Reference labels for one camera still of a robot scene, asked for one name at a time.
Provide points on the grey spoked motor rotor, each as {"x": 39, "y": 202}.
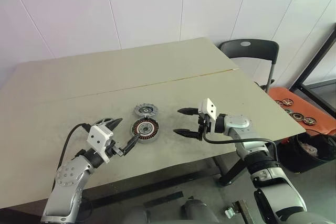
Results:
{"x": 145, "y": 110}

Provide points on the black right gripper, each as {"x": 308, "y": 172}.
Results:
{"x": 204, "y": 125}

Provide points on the black flat bar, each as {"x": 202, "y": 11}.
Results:
{"x": 162, "y": 200}

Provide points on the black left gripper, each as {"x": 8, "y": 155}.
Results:
{"x": 115, "y": 150}

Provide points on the black folding chair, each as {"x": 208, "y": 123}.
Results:
{"x": 249, "y": 51}

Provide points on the motor stator housing copper coils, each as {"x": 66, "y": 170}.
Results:
{"x": 145, "y": 130}

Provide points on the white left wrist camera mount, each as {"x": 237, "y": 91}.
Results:
{"x": 99, "y": 137}

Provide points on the dark grey rounded shape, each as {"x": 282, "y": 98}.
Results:
{"x": 197, "y": 211}

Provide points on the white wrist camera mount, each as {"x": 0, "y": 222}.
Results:
{"x": 208, "y": 106}
{"x": 99, "y": 137}

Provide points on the black metal rack frame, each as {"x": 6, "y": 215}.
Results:
{"x": 312, "y": 64}

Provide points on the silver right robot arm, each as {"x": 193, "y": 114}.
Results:
{"x": 236, "y": 124}

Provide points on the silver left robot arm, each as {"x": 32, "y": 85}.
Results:
{"x": 68, "y": 176}

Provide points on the orange plastic bin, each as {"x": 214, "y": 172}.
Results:
{"x": 323, "y": 127}

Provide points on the black waste bin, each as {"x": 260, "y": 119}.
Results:
{"x": 296, "y": 155}

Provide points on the dark metal table frame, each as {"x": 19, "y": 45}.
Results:
{"x": 232, "y": 172}

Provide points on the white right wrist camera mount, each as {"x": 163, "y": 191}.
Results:
{"x": 208, "y": 106}

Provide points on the metal angle bracket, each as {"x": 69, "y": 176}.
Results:
{"x": 242, "y": 209}

